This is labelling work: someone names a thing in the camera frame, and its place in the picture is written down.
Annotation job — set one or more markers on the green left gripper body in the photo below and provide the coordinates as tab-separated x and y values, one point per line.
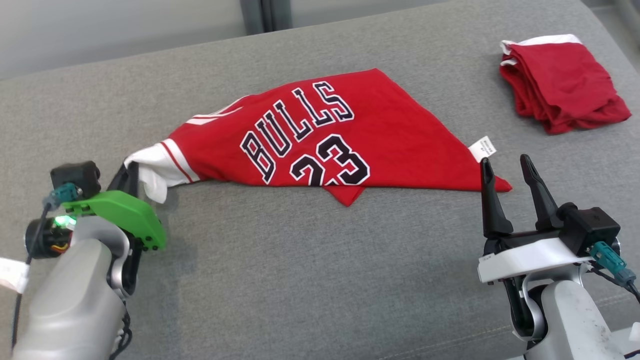
125	210

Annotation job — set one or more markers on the red Bulls jersey white sleeves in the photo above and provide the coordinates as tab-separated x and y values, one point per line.
390	135

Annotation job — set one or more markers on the grey partition post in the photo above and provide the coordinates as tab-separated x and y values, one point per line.
265	15

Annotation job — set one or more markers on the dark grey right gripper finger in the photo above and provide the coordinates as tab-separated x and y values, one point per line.
492	210
542	205

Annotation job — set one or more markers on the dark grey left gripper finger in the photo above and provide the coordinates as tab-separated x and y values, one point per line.
120	180
134	180

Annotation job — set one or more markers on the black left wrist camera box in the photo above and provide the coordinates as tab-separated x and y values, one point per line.
75	177

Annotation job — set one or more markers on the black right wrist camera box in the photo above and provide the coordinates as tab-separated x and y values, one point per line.
592	225

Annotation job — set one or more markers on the red shorts white hem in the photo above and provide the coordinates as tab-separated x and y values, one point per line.
560	80

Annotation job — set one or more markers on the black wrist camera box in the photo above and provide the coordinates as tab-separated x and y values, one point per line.
592	225
75	177

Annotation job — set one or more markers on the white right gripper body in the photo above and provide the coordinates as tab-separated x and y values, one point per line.
530	257

